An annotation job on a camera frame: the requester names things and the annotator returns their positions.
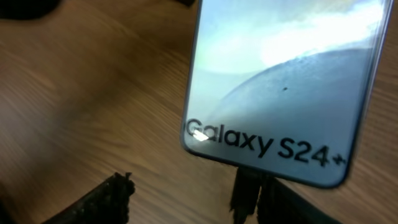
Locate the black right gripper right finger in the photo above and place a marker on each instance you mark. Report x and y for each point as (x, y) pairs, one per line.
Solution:
(278, 204)

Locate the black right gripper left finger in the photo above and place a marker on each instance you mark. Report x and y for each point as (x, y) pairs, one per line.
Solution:
(108, 203)

